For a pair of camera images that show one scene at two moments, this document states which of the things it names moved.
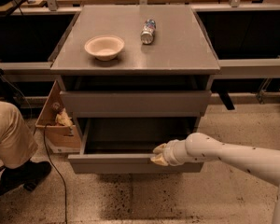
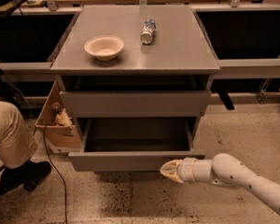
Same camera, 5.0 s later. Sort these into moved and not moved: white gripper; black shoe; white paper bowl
Moved: white gripper
Not moved: black shoe; white paper bowl
